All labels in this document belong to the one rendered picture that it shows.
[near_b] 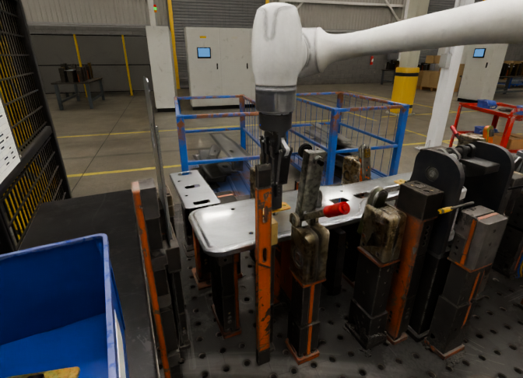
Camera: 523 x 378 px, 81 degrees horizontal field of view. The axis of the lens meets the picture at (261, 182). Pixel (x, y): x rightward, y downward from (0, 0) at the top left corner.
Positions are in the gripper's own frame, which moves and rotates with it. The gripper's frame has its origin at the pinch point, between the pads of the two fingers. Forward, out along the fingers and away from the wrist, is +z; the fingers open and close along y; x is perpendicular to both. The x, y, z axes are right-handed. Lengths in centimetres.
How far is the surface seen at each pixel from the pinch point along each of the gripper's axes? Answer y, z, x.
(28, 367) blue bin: -28, 2, 46
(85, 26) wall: 1411, -131, 114
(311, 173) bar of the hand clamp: -16.7, -11.4, 0.5
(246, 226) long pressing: -2.9, 5.7, 8.7
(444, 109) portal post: 243, 42, -396
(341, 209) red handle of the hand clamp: -26.2, -8.3, 0.5
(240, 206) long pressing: 7.6, 5.7, 6.4
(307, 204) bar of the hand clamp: -15.7, -4.3, 0.4
